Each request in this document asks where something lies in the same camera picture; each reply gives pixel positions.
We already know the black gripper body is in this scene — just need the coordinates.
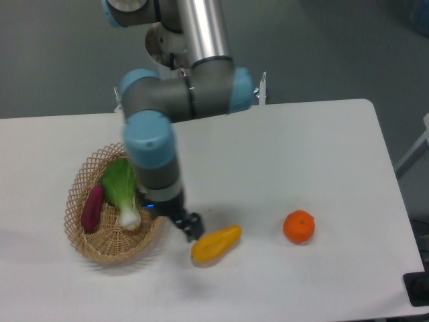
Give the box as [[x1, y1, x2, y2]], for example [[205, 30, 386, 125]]
[[142, 190, 186, 223]]

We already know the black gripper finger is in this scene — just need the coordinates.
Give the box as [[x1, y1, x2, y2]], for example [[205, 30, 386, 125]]
[[174, 213, 204, 242]]

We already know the purple sweet potato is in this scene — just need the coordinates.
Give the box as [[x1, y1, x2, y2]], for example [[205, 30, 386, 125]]
[[80, 185, 104, 232]]

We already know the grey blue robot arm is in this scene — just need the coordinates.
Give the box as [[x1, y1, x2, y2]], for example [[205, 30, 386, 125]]
[[102, 1, 253, 241]]

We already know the woven wicker basket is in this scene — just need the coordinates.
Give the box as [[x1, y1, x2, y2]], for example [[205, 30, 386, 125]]
[[64, 143, 164, 264]]

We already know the yellow papaya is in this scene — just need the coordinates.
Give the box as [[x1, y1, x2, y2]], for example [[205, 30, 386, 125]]
[[191, 225, 242, 264]]

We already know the green bok choy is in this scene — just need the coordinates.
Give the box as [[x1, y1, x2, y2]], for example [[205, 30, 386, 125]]
[[101, 158, 141, 231]]

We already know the orange tangerine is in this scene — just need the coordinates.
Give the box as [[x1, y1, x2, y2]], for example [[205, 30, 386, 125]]
[[282, 210, 316, 244]]

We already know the black box at table edge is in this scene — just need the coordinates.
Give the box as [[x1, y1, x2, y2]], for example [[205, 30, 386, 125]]
[[403, 272, 428, 307]]

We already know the white clamp bracket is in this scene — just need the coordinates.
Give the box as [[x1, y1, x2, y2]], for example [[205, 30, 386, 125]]
[[253, 70, 268, 105]]

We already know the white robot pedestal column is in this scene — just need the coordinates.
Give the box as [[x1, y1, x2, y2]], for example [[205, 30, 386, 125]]
[[145, 22, 190, 79]]

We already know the white frame at right edge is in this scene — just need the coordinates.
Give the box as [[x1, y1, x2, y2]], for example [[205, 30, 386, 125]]
[[393, 114, 428, 180]]

